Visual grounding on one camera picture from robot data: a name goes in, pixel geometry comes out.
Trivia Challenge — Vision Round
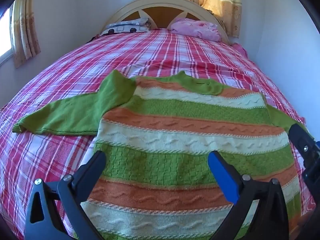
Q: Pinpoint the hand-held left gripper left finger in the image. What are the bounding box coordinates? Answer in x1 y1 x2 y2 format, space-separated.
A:
24 150 107 240

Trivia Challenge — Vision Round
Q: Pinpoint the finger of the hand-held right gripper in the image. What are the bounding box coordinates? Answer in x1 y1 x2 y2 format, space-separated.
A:
287 122 316 157
301 141 320 188

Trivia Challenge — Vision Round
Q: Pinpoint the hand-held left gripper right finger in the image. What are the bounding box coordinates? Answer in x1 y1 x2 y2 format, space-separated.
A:
207 150 290 240

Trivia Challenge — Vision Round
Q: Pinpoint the green orange striped knit sweater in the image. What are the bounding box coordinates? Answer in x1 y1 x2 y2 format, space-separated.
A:
12 69 309 240

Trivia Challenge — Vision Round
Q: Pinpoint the pink under sheet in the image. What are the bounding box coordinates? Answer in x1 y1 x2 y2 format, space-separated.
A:
230 42 248 58

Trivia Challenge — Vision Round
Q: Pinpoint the red plaid bed sheet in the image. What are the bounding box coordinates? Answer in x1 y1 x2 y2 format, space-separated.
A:
0 28 316 240

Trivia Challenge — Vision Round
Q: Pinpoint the white black patterned pillow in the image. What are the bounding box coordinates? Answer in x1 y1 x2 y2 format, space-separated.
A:
99 17 152 36

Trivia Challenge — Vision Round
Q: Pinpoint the pink pillow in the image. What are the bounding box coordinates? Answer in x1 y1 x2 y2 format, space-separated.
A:
171 18 222 42

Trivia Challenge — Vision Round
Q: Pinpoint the yellow orange patterned curtain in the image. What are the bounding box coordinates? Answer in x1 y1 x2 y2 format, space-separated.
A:
12 0 42 69
136 0 243 38

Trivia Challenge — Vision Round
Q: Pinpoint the window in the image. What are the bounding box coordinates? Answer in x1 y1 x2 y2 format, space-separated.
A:
0 5 14 67

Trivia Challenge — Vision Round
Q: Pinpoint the cream wooden headboard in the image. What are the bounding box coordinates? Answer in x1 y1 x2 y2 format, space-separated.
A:
103 0 231 44

